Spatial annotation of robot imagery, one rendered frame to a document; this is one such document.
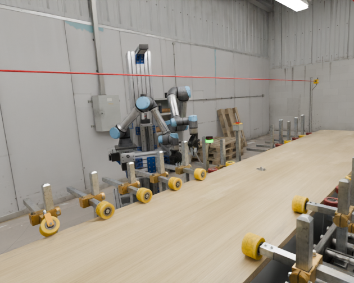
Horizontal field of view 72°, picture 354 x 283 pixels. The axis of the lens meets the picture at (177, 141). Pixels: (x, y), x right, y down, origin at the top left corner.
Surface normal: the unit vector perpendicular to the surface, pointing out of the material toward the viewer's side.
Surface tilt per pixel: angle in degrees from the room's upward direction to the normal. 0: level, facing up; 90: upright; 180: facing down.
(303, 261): 90
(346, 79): 90
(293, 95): 90
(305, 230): 90
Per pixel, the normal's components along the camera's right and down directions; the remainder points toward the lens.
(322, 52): -0.69, 0.16
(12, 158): 0.72, 0.07
